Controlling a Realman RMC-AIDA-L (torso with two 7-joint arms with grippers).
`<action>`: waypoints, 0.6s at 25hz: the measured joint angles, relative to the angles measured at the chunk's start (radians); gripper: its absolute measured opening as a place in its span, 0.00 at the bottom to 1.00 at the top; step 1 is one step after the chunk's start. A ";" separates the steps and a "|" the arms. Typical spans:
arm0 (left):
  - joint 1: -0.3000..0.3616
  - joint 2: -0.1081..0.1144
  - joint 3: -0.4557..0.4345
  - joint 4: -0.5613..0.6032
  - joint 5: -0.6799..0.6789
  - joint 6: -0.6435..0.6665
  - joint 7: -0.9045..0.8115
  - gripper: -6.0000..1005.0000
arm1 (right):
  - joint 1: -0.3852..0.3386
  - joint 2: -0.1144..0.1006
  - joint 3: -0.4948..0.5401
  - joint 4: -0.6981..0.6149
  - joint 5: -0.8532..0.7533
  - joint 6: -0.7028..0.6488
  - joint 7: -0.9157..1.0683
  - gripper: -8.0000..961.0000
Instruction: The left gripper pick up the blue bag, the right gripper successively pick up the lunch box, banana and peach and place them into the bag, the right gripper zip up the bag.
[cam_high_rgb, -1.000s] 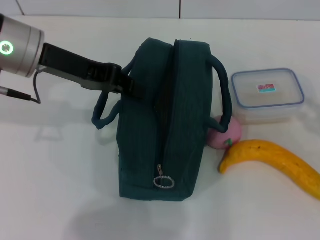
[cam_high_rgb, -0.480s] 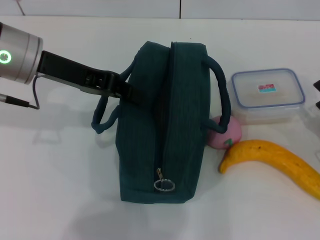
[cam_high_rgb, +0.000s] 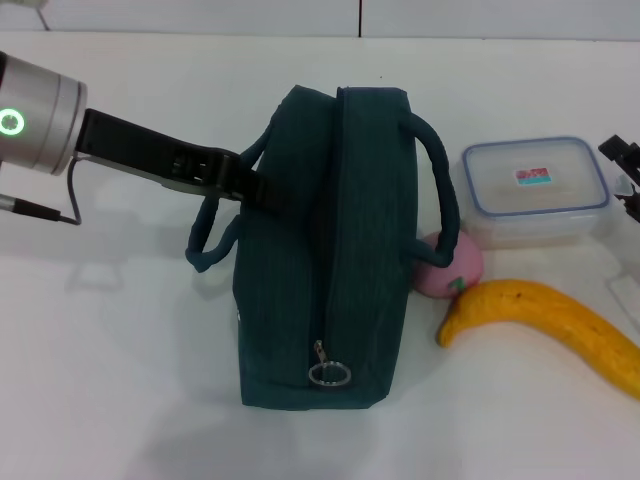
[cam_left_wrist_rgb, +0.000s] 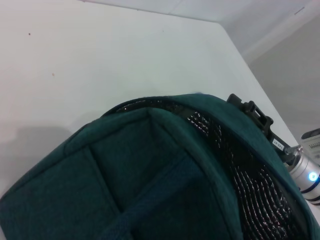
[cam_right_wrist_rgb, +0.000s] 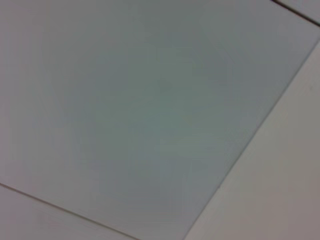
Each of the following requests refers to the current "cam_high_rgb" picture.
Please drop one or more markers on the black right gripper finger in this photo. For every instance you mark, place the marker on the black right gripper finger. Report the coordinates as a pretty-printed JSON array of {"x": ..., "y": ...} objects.
[
  {"x": 625, "y": 152},
  {"x": 634, "y": 202}
]

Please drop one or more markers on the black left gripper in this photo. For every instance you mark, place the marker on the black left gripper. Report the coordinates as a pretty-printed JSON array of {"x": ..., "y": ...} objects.
[{"x": 135, "y": 150}]

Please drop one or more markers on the clear plastic box blue lid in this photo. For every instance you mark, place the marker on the clear plastic box blue lid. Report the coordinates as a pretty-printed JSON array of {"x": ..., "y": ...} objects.
[{"x": 535, "y": 200}]

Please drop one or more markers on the dark teal fabric lunch bag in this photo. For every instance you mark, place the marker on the dark teal fabric lunch bag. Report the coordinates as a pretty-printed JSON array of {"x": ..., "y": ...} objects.
[{"x": 370, "y": 225}]

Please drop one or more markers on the yellow toy banana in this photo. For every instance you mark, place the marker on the yellow toy banana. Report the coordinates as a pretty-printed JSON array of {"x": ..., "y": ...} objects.
[{"x": 550, "y": 310}]

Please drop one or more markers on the pink toy peach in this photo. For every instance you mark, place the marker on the pink toy peach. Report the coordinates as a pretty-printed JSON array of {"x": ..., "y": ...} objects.
[{"x": 460, "y": 270}]

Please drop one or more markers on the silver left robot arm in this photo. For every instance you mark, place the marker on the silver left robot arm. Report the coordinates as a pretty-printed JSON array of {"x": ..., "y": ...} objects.
[{"x": 45, "y": 115}]

